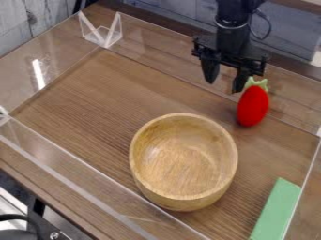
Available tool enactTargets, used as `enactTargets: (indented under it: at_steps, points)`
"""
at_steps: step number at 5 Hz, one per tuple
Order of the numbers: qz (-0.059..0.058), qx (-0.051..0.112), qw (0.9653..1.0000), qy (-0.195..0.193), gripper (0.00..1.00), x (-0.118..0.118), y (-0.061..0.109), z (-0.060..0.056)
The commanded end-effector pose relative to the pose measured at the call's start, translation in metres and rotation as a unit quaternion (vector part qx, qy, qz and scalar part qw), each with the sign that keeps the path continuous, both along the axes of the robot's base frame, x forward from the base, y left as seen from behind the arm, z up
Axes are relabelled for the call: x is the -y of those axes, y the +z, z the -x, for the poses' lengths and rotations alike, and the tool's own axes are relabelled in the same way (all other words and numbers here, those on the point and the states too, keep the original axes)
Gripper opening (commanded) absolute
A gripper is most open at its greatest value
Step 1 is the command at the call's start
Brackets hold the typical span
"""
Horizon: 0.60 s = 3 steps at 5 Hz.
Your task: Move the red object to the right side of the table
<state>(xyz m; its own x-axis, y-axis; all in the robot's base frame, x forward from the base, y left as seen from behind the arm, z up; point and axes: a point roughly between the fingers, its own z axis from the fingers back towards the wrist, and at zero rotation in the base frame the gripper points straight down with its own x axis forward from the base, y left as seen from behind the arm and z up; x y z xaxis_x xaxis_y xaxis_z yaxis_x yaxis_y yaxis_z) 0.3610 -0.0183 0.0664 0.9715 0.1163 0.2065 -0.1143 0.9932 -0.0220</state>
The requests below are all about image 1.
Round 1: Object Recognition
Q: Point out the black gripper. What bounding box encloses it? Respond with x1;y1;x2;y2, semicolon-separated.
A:
192;23;268;93

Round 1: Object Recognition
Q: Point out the red plush strawberry toy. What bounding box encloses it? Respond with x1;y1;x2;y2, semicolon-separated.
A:
237;77;271;127

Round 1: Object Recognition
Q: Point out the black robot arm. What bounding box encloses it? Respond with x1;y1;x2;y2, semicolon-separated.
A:
192;0;271;93

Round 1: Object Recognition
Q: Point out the wooden bowl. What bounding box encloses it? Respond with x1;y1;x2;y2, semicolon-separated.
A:
130;112;239;212

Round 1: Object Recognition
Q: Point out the green tape strip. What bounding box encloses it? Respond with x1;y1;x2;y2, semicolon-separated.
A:
249;178;301;240

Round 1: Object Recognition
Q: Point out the black table clamp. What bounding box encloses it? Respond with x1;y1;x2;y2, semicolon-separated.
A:
29;198;73;240

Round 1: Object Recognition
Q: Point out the clear acrylic corner bracket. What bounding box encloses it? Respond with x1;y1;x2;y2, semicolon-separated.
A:
78;12;124;49

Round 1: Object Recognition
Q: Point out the clear acrylic front wall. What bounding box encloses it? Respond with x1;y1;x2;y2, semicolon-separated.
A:
0;115;210;240

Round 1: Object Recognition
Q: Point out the black cable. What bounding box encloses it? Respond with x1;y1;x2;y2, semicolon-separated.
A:
0;213;35;240

